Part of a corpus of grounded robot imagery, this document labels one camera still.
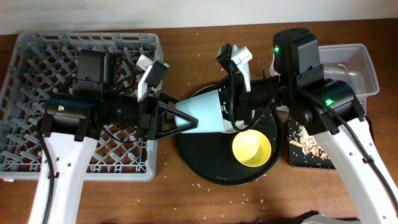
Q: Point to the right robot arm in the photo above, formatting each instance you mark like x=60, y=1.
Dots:
x=328, y=109

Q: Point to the blue cup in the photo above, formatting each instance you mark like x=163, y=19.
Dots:
x=206, y=108

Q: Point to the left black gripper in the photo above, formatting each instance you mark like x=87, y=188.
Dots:
x=148, y=120

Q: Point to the round black tray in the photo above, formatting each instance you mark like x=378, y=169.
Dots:
x=210, y=155

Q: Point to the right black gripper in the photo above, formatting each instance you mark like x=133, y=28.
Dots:
x=239, y=101

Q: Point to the food scraps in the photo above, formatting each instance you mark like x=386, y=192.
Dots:
x=307, y=143

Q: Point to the grey dishwasher rack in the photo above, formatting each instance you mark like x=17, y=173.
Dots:
x=39, y=66

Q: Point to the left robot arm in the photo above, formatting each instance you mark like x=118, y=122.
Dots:
x=72, y=123

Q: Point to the clear plastic bin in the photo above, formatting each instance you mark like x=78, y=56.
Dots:
x=350, y=63

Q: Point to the yellow bowl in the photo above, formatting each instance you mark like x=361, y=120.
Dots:
x=251, y=148

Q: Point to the black rectangular tray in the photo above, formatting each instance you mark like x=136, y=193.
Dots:
x=297, y=158

